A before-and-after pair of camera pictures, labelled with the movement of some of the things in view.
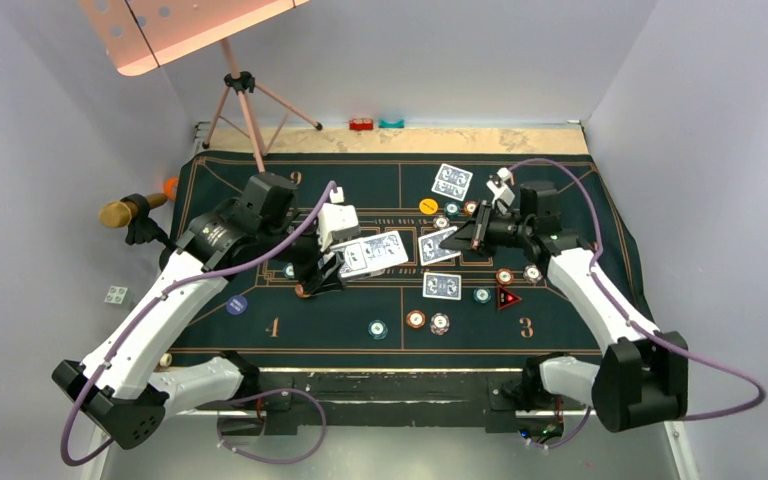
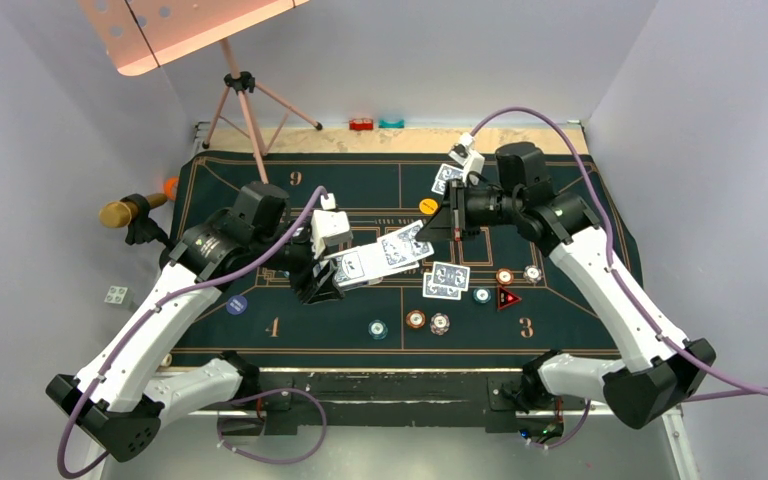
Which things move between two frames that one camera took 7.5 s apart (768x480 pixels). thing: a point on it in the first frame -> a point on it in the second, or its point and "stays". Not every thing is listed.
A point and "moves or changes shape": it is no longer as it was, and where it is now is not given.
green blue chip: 482,295 stays
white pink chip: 532,273 stays
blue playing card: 442,286 stays
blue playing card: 430,250 -> 451,276
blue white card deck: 370,255 moves or changes shape
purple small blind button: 236,305 stays
